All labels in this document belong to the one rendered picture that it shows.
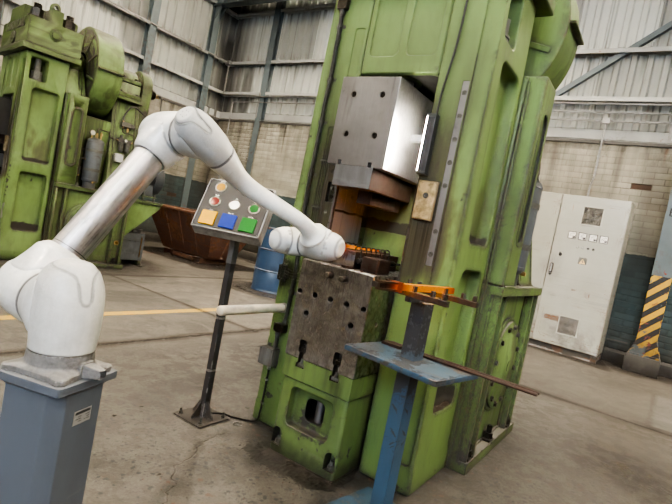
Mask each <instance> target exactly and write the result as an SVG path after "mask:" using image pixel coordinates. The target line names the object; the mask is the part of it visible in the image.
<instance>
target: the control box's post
mask: <svg viewBox="0 0 672 504"><path fill-rule="evenodd" d="M239 244H240V242H237V241H232V240H230V243H229V248H228V254H227V259H226V266H225V271H224V277H223V282H222V288H221V293H220V298H219V304H218V306H223V305H228V301H229V296H230V290H231V285H232V280H233V274H234V269H235V264H236V260H237V255H238V249H239ZM224 322H225V319H223V320H220V319H216V320H215V325H214V330H213V336H212V341H211V346H210V352H209V357H208V363H207V368H206V369H210V370H214V369H216V365H217V360H218V354H219V349H220V344H221V338H222V333H223V328H224ZM214 376H215V371H214V372H207V371H206V373H205V379H204V384H203V389H202V395H201V400H200V401H203V407H202V412H201V416H202V417H203V416H204V411H205V405H206V402H207V401H208V402H210V397H211V391H212V386H213V381H214Z"/></svg>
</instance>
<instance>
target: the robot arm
mask: <svg viewBox="0 0 672 504"><path fill-rule="evenodd" d="M186 156H188V157H191V158H195V159H200V160H201V161H203V162H204V163H205V164H206V165H207V166H208V167H209V168H210V169H212V170H213V171H214V172H216V173H217V174H218V175H220V176H221V177H222V178H223V179H225V180H226V181H227V182H228V183H229V184H231V185H232V186H233V187H234V188H235V189H237V190H238V191H239V192H240V193H242V194H243V195H244V196H246V197H247V198H249V199H250V200H252V201H253V202H255V203H257V204H258V205H260V206H262V207H263V208H265V209H267V210H268V211H270V212H272V213H273V214H275V215H277V216H278V217H280V218H282V219H283V220H285V221H286V222H288V223H290V224H291V225H293V226H294V227H279V228H276V229H274V230H272V231H271V233H270V236H269V245H270V247H271V248H272V249H273V250H275V251H277V252H279V253H282V254H287V255H295V256H304V257H307V258H310V259H314V260H319V261H334V260H337V259H339V258H340V257H341V256H342V255H343V253H344V250H345V242H344V240H343V238H342V237H341V236H339V235H338V234H336V233H333V232H332V231H331V230H329V229H327V228H326V227H324V226H323V225H322V224H319V223H315V224H314V223H313V222H312V221H311V220H310V219H309V218H308V217H306V216H305V215H304V214H303V213H301V212H300V211H298V210H297V209H295V208H294V207H292V206H291V205H289V204H288V203H287V202H285V201H284V200H282V199H281V198H279V197H278V196H276V195H275V194H273V193H272V192H270V191H269V190H267V189H266V188H264V187H263V186H261V185H260V184H259V183H257V182H256V181H255V180H254V179H253V178H251V177H250V176H249V174H248V173H247V172H246V171H245V169H244V167H243V166H242V164H241V162H240V160H239V158H238V156H237V154H236V152H235V150H234V148H233V146H232V145H231V143H230V142H229V140H228V138H227V136H226V135H225V134H224V132H223V131H222V130H221V129H220V127H219V126H218V125H217V124H216V123H215V121H214V120H213V119H212V118H211V117H210V116H208V115H207V114H206V113H205V112H203V111H202V110H200V109H198V108H196V107H193V106H188V107H184V108H182V109H181V110H179V111H162V112H156V113H153V114H151V115H149V116H147V117H146V118H145V119H144V120H143V121H142V122H141V124H140V126H139V129H138V135H137V138H136V140H135V143H134V150H133V151H132V152H131V153H130V154H129V155H128V156H127V157H126V159H125V160H124V161H123V162H122V163H121V164H120V165H119V166H118V167H117V169H116V170H115V171H114V172H113V173H112V174H111V175H110V176H109V177H108V179H107V180H106V181H105V182H104V183H103V184H102V185H101V186H100V187H99V189H98V190H97V191H96V192H95V193H94V194H93V195H92V196H91V197H90V199H89V200H88V201H87V202H86V203H85V204H84V205H83V206H82V208H81V209H80V210H79V211H78V212H77V213H76V214H75V215H74V216H73V218H72V219H71V220H70V221H69V222H68V223H67V224H66V225H65V226H64V228H63V229H62V230H61V231H60V232H59V233H58V234H57V235H56V236H55V238H54V239H53V240H52V241H51V240H44V241H39V242H37V243H35V244H34V245H33V246H32V247H30V248H29V249H28V250H26V251H25V252H23V253H22V254H21V255H19V256H18V257H16V258H15V259H12V260H10V261H8V262H7V263H6V264H4V265H3V266H2V267H1V269H0V305H1V307H2V308H3V309H4V310H5V311H6V312H7V313H9V314H10V315H11V316H13V317H14V318H16V319H17V320H19V321H21V322H23V323H24V325H25V328H26V330H27V331H28V339H27V346H26V350H25V354H24V356H23V357H20V358H17V359H12V360H7V361H3V362H2V363H1V369H2V370H6V371H11V372H15V373H18V374H21V375H24V376H27V377H30V378H33V379H36V380H39V381H42V382H45V383H48V384H50V385H51V386H53V387H66V386H67V385H69V384H70V383H73V382H76V381H79V380H82V379H93V380H102V379H104V378H105V377H106V372H110V371H111V368H112V365H111V364H109V363H106V362H102V361H99V360H96V359H95V353H96V346H97V342H98V338H99V335H100V331H101V326H102V320H103V314H104V307H105V285H104V281H103V278H102V275H101V273H100V271H99V270H98V269H97V268H96V266H95V265H93V264H92V263H89V262H87V261H85V260H86V259H87V258H88V256H89V255H90V254H91V253H92V252H93V250H94V249H95V248H96V247H97V246H98V245H99V243H100V242H101V241H102V240H103V239H104V238H105V236H106V235H107V234H108V233H109V232H110V230H111V229H112V228H113V227H114V226H115V225H116V223H117V222H118V221H119V220H120V219H121V217H122V216H123V215H124V214H125V213H126V212H127V210H128V209H129V208H130V207H131V206H132V204H133V203H134V202H135V201H136V200H137V199H138V197H139V196H140V195H141V194H142V193H143V191H144V190H145V189H146V188H147V187H148V186H149V184H150V183H151V182H152V181H153V180H154V178H155V177H156V176H157V175H158V174H159V173H160V171H161V170H166V169H169V168H170V167H172V166H173V165H174V164H176V163H177V162H179V161H180V160H182V159H184V158H185V157H186Z"/></svg>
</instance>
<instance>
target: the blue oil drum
mask: <svg viewBox="0 0 672 504"><path fill-rule="evenodd" d="M274 229H276V228H275V227H269V226H268V228H267V231H266V234H265V236H264V239H263V242H262V245H261V246H258V247H259V248H258V253H257V259H256V264H255V266H254V268H255V269H254V274H253V280H252V285H251V288H252V289H254V290H256V291H259V292H263V293H268V294H274V295H277V291H278V286H279V279H277V275H278V269H279V264H283V260H284V254H282V253H279V252H277V251H275V250H273V249H272V248H271V247H270V245H269V236H270V233H271V231H272V230H274Z"/></svg>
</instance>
